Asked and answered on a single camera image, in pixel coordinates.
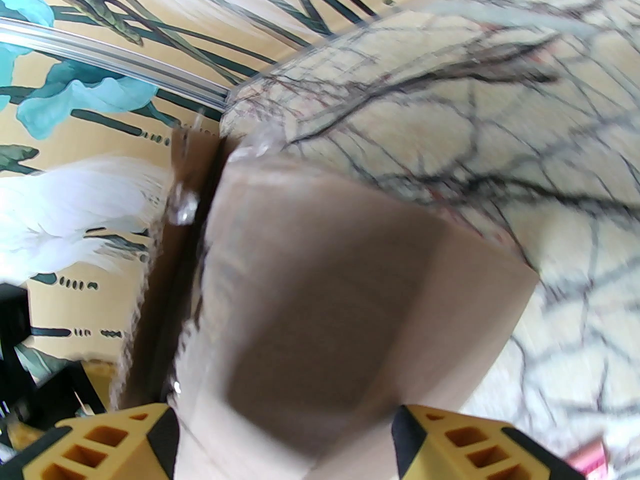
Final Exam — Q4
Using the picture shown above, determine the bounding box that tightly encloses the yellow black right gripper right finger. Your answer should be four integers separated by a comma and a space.
391, 404, 586, 480

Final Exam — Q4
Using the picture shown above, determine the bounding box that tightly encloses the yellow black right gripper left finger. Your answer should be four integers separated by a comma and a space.
0, 403, 180, 480

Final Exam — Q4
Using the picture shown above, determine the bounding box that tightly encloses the brown cardboard express box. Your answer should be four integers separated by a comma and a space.
117, 130, 541, 480

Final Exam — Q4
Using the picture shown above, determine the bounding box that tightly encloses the aluminium frame post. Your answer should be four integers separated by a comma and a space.
0, 17, 233, 114

